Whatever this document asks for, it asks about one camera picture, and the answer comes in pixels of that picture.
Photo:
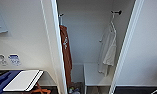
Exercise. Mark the white wardrobe shelf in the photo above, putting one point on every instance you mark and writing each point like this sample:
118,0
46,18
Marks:
95,76

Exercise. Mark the wall socket with dark label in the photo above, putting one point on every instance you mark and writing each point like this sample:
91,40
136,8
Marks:
1,59

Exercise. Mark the orange folding stand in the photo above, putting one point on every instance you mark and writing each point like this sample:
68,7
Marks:
39,90

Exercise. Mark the white shirt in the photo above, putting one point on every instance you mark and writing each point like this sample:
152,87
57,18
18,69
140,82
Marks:
108,50

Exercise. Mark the white flat board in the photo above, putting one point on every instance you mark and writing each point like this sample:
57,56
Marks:
23,79

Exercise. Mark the blue plastic case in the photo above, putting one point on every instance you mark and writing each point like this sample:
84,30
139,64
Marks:
2,81

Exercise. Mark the wall socket with blue label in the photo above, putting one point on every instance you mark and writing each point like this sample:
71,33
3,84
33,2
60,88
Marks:
14,59

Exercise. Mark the white wardrobe cabinet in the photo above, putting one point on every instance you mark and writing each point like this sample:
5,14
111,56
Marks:
85,40

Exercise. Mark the orange hoodie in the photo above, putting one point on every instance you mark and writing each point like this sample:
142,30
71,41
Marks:
65,53

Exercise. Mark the black wall hook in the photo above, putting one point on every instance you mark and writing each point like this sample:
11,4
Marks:
116,12
61,15

